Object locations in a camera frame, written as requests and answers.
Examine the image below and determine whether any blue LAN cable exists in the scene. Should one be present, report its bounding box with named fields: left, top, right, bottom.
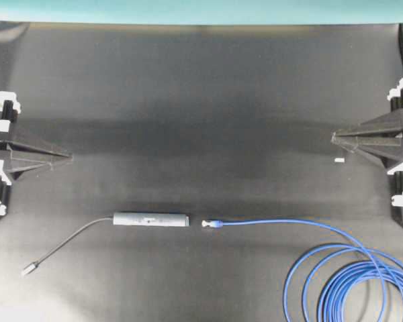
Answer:
left=201, top=218, right=403, bottom=322

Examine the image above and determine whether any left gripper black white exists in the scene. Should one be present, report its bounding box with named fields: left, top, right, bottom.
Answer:
left=0, top=91, right=73, bottom=215

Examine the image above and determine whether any grey USB hub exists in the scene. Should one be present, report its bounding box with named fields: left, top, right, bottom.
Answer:
left=21, top=211, right=190, bottom=276

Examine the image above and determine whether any black table mat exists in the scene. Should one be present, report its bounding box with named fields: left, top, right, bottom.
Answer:
left=0, top=23, right=403, bottom=321

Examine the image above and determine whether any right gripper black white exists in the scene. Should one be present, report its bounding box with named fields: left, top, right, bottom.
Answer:
left=332, top=78, right=403, bottom=207

